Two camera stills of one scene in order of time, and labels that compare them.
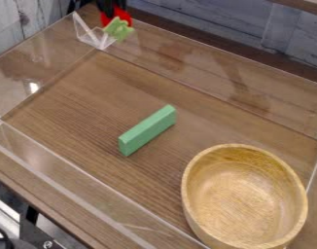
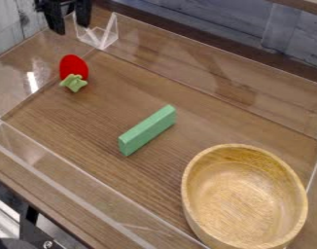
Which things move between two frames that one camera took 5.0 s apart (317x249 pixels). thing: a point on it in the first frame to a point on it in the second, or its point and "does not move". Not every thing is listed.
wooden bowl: (243, 197) does not move
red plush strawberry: (116, 23) to (72, 71)
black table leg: (31, 215) does not move
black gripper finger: (108, 5) to (51, 8)
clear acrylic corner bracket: (91, 35) does not move
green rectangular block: (151, 127) does not move
